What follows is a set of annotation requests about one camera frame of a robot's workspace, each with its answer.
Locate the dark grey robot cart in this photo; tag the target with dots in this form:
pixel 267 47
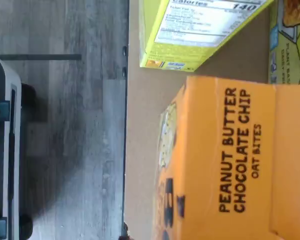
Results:
pixel 5 162

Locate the yellow nutrition label box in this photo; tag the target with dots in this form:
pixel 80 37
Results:
pixel 190 32

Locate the brown shelf board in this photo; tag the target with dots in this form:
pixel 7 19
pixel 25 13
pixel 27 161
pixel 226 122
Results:
pixel 142 112

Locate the orange peanut butter oat box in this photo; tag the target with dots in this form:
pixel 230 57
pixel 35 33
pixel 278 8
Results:
pixel 215 155

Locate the green plant based box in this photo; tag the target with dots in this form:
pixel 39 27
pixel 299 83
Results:
pixel 292 50

